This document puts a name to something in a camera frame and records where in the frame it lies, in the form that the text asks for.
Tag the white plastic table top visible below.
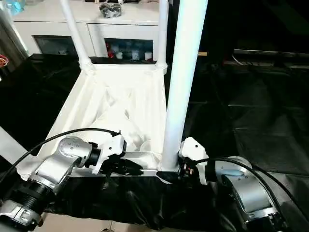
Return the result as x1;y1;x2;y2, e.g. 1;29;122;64
17;62;180;181

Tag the dark low shelf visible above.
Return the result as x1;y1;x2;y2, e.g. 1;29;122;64
234;48;309;61

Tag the black work mat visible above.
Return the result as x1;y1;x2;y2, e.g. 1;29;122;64
0;52;309;232

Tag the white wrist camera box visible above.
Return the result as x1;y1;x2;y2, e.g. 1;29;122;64
90;132;127;175
179;137;209;186

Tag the white cabinet with glass doors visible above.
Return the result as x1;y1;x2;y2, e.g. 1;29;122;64
12;0;161;62

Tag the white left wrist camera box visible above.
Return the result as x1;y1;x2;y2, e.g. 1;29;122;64
90;132;127;175

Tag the shiny ornament on cabinet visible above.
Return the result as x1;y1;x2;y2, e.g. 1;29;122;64
99;2;123;19

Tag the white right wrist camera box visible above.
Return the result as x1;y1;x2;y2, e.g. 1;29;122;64
179;137;209;186

